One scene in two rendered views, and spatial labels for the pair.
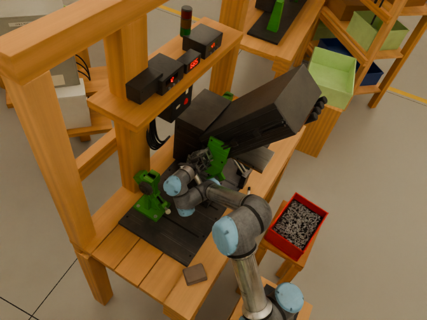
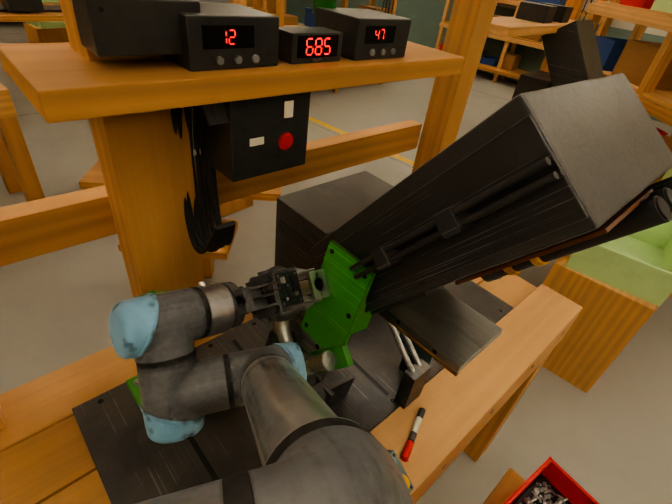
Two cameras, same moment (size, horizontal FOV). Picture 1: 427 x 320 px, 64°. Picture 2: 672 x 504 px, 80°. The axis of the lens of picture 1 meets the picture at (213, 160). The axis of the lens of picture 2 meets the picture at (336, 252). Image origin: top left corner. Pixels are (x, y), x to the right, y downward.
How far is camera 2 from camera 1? 98 cm
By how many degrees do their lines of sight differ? 20
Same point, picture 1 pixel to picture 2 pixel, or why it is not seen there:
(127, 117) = (41, 76)
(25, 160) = (109, 285)
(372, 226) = not seen: outside the picture
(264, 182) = (465, 407)
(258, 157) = (454, 330)
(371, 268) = not seen: outside the picture
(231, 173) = (388, 363)
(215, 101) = (378, 192)
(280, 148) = (517, 339)
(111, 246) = (14, 470)
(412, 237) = not seen: outside the picture
